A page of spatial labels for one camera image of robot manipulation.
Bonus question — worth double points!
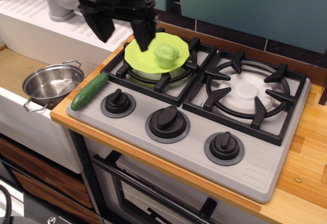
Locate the stainless steel pot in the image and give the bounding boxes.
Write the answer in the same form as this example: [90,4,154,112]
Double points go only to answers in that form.
[22,60,85,112]

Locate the black burner grate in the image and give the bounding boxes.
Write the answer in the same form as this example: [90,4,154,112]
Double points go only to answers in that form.
[102,37,218,106]
[183,50,308,146]

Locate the black left stove knob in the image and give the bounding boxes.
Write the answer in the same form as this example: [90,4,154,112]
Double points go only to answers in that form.
[101,88,136,119]

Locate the oven door with handle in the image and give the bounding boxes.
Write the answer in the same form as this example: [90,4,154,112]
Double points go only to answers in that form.
[88,149,225,224]

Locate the black stove knob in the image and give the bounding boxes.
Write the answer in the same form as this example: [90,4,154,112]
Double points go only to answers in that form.
[101,88,136,119]
[204,131,245,166]
[145,105,191,144]

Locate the light green toy cauliflower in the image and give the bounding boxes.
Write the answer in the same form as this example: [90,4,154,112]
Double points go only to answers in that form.
[153,44,179,68]

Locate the black left burner grate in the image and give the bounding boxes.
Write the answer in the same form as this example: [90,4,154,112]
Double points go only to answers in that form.
[102,37,218,106]

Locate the dark green toy pickle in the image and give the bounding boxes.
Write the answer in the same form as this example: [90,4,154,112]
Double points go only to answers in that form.
[71,73,109,111]

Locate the black braided cable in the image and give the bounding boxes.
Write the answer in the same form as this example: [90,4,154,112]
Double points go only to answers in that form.
[0,184,13,224]

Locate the grey toy faucet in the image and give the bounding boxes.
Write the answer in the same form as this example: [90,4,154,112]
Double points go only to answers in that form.
[42,0,84,23]

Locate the wooden drawer fronts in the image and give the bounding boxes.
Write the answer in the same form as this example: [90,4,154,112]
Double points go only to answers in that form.
[1,135,100,223]

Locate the black right burner grate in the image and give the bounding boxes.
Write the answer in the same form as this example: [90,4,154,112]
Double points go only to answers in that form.
[183,50,308,146]

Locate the black middle stove knob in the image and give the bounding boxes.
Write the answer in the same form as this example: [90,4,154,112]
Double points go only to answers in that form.
[145,105,191,144]

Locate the lime green plate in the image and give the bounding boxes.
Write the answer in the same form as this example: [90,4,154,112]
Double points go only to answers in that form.
[125,32,190,74]

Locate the black right stove knob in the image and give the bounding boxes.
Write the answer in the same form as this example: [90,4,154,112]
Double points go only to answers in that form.
[204,131,245,166]

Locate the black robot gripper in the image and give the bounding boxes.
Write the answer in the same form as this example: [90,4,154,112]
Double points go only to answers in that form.
[78,0,156,52]

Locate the white sink unit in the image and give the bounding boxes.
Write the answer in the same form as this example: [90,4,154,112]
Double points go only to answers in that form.
[1,0,132,174]

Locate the grey toy stove top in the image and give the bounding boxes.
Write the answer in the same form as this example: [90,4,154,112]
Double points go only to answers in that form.
[66,39,311,203]

